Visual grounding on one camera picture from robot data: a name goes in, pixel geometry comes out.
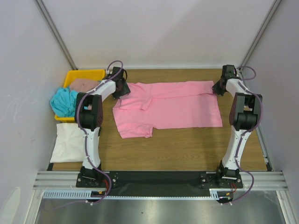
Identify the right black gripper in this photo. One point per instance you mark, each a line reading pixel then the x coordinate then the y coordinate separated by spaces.
pixel 218 87

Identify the yellow plastic bin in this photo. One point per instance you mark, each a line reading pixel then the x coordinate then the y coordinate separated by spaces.
pixel 71 76

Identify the pink t shirt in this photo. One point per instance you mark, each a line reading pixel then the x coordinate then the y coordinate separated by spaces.
pixel 166 106

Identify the folded white t shirt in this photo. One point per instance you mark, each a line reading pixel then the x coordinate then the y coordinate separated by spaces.
pixel 69 145

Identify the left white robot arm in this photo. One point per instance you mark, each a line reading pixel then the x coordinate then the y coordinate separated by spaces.
pixel 89 117

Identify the turquoise t shirt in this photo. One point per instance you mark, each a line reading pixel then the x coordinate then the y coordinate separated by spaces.
pixel 63 103

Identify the grey slotted cable duct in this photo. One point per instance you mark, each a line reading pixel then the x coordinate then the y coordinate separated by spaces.
pixel 198 194

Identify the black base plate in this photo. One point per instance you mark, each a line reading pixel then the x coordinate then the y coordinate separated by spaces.
pixel 167 180

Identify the mauve t shirt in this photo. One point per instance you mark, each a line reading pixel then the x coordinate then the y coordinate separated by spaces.
pixel 83 85

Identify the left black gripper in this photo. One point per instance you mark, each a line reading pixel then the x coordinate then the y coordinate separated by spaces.
pixel 125 90

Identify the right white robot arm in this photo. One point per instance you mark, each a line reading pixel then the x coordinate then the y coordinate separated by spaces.
pixel 244 117

